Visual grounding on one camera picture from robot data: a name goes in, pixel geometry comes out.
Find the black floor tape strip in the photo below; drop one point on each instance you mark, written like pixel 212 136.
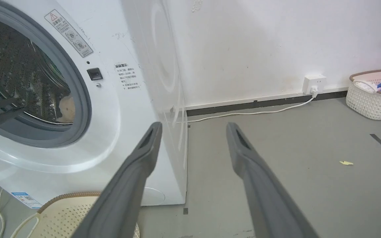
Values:
pixel 377 138

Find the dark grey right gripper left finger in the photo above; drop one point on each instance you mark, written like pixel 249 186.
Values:
pixel 127 185

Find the yellow paper scrap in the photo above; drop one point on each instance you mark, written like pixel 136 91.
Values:
pixel 346 162

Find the white cloth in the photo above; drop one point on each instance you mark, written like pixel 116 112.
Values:
pixel 364 86

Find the white woven laundry basket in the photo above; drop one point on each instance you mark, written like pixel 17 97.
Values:
pixel 374 99

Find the cream perforated laundry basket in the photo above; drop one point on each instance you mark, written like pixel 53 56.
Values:
pixel 68 216

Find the white front-load washing machine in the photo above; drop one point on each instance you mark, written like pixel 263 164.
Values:
pixel 111 99

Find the beige plush toy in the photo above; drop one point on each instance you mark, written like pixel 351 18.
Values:
pixel 67 109

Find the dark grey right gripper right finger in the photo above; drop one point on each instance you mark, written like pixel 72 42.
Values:
pixel 263 191

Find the white wall power socket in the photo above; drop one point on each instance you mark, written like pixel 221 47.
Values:
pixel 314 83

